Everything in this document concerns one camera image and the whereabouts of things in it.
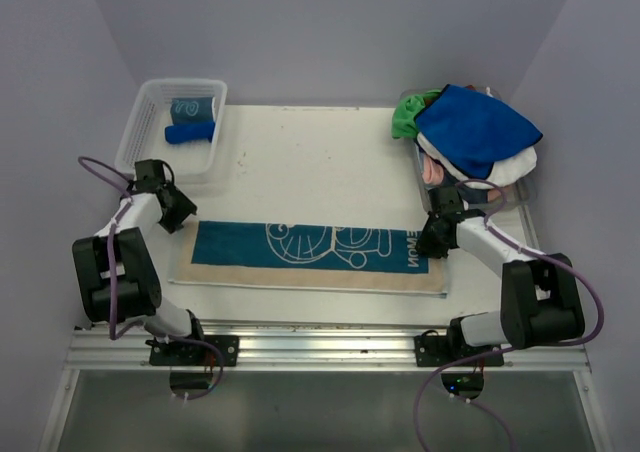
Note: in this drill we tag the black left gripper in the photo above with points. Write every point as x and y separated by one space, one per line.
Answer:
184 208

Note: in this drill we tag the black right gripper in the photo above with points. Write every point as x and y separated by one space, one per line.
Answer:
424 245

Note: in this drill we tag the teal beige cartoon towel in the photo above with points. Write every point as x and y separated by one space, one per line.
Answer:
305 257

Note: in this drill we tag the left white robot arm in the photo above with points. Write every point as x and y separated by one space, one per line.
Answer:
116 275

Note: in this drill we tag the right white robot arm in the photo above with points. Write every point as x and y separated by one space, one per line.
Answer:
539 298

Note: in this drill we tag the rolled blue towel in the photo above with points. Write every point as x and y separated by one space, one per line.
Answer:
178 134

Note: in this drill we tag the white plastic basket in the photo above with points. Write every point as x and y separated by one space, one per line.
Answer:
144 134

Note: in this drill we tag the rolled teal towel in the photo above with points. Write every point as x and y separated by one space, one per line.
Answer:
192 110

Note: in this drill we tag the white towel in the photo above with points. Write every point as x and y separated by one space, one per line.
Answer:
503 173

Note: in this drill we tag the clear plastic towel bin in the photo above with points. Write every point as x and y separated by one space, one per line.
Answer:
518 194

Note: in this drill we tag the blue microfiber towel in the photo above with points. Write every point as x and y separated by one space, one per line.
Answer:
473 130

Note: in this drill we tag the green towel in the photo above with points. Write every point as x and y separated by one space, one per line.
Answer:
403 123

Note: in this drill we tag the aluminium mounting rail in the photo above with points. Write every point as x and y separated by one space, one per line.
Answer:
297 348

